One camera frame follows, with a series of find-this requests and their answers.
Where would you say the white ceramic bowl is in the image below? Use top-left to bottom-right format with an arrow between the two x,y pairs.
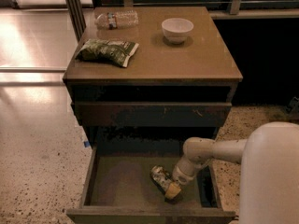
162,18 -> 193,45

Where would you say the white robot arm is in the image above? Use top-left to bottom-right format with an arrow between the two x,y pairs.
165,122 -> 299,224

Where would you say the clear plastic water bottle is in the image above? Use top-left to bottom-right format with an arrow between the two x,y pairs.
94,10 -> 139,30

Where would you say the green chip bag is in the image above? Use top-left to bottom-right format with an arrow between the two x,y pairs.
76,39 -> 139,68

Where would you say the closed top drawer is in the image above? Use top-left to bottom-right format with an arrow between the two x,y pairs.
72,102 -> 232,127

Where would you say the open middle drawer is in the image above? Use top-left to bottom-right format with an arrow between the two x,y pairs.
66,140 -> 235,224

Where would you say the brown wooden drawer cabinet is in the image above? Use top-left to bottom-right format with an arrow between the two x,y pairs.
62,6 -> 244,224

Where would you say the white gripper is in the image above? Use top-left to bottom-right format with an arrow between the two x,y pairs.
164,166 -> 194,200

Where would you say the blue tape piece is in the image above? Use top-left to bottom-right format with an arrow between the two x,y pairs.
83,141 -> 90,147

